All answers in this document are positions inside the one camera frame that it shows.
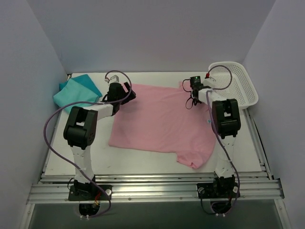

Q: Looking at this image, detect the pink t shirt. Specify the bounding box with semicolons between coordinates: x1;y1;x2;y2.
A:
108;84;216;169

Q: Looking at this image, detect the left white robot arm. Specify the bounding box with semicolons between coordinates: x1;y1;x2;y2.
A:
63;81;136;200

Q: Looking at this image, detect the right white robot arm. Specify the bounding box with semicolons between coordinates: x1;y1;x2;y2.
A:
189;76;241;197

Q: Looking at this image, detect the teal folded t shirt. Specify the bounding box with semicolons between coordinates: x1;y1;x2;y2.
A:
53;74;102;107

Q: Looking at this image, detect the white plastic basket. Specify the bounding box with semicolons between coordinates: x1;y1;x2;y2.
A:
208;62;258;109

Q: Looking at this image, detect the black wire loop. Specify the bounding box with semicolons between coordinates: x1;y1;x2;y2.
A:
182;79;203;110

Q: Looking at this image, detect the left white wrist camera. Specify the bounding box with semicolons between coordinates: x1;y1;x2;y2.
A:
104;75;120;85

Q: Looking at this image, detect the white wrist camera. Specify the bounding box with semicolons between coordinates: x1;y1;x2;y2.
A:
104;75;120;85
203;73;216;88

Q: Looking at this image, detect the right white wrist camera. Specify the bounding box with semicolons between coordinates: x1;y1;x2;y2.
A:
203;73;216;88

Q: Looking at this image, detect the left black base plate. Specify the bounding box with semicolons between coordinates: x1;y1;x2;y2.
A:
68;186;108;201

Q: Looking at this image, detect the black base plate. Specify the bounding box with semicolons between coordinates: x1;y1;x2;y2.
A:
197;182;241;199
68;186;108;201

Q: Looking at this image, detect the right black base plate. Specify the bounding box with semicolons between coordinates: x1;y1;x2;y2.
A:
197;182;241;199

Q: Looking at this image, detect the aluminium rail frame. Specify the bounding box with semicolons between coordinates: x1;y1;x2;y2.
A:
21;111;290;229

